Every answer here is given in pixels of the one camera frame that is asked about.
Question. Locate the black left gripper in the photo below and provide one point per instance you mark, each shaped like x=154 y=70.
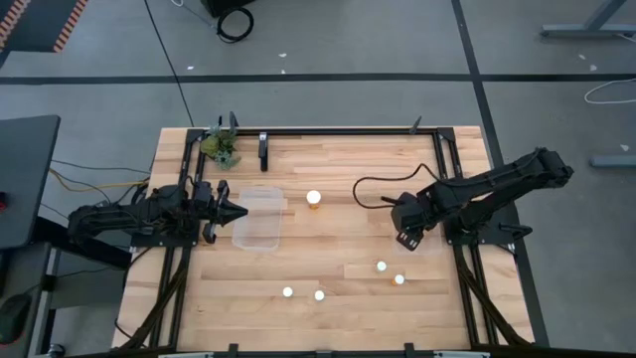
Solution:
x=218 y=211

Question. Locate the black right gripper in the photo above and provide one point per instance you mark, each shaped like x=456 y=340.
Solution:
x=411 y=214

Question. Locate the small yellow pill bottle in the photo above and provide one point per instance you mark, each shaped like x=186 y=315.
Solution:
x=319 y=295
x=287 y=292
x=381 y=266

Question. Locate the small orange pill bottle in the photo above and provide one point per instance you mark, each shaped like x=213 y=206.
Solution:
x=399 y=279

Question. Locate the large orange pill bottle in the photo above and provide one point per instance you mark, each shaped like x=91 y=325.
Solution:
x=313 y=197

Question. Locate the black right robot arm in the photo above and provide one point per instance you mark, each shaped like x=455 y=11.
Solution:
x=497 y=184

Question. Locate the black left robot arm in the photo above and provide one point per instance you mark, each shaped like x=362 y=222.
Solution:
x=124 y=216

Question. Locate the clear plastic bin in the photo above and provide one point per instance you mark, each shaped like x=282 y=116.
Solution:
x=433 y=244
x=258 y=233

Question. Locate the small green artificial plant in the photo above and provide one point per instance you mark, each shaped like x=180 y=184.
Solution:
x=221 y=146

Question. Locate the dark grey desk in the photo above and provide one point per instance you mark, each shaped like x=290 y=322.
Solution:
x=25 y=174

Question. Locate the grey table foot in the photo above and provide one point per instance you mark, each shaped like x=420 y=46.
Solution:
x=613 y=161
x=581 y=31

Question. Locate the black computer mouse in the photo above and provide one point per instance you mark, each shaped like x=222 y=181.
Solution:
x=14 y=318

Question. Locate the black orange-striped floor mat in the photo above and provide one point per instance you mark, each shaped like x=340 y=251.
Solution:
x=40 y=25

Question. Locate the black bar bracket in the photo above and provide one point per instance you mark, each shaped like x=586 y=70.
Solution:
x=263 y=156

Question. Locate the black frame clamp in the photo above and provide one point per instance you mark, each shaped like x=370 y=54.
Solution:
x=232 y=122
x=416 y=125

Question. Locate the black aluminium table frame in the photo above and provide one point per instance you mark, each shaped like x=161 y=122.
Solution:
x=348 y=132

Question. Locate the grey cart frame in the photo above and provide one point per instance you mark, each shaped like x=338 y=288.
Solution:
x=84 y=293

